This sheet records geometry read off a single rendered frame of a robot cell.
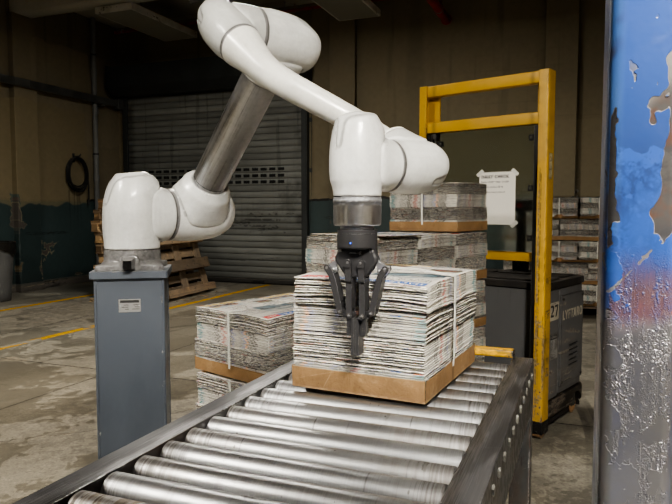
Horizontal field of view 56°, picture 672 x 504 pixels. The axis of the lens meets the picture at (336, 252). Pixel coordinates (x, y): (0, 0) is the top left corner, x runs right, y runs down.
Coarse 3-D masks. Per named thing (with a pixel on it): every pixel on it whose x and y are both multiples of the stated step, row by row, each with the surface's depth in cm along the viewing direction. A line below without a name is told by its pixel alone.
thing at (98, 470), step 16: (288, 368) 148; (256, 384) 134; (272, 384) 135; (224, 400) 123; (240, 400) 123; (192, 416) 113; (208, 416) 113; (224, 416) 118; (160, 432) 105; (176, 432) 105; (128, 448) 98; (144, 448) 98; (160, 448) 100; (96, 464) 92; (112, 464) 92; (128, 464) 93; (64, 480) 87; (80, 480) 87; (96, 480) 87; (32, 496) 82; (48, 496) 82; (64, 496) 82
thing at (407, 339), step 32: (320, 288) 127; (384, 288) 120; (416, 288) 118; (448, 288) 129; (320, 320) 128; (384, 320) 122; (416, 320) 118; (448, 320) 131; (320, 352) 128; (384, 352) 122; (416, 352) 119
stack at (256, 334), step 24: (216, 312) 216; (240, 312) 211; (264, 312) 210; (288, 312) 210; (216, 336) 217; (240, 336) 208; (264, 336) 200; (288, 336) 206; (216, 360) 217; (240, 360) 208; (264, 360) 201; (288, 360) 207; (216, 384) 218; (240, 384) 210
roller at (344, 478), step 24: (168, 456) 99; (192, 456) 98; (216, 456) 96; (240, 456) 96; (264, 456) 95; (312, 480) 90; (336, 480) 89; (360, 480) 88; (384, 480) 87; (408, 480) 87
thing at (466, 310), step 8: (392, 264) 156; (400, 264) 157; (424, 272) 140; (448, 272) 140; (456, 272) 140; (464, 272) 141; (472, 272) 147; (464, 280) 141; (472, 280) 148; (464, 288) 140; (472, 288) 148; (464, 296) 142; (472, 296) 148; (464, 304) 141; (472, 304) 149; (464, 312) 142; (472, 312) 148; (464, 320) 142; (472, 320) 151; (456, 328) 138; (464, 328) 144; (472, 328) 150; (456, 336) 138; (464, 336) 145; (472, 336) 151; (456, 344) 139; (464, 344) 144; (472, 344) 150; (456, 352) 138
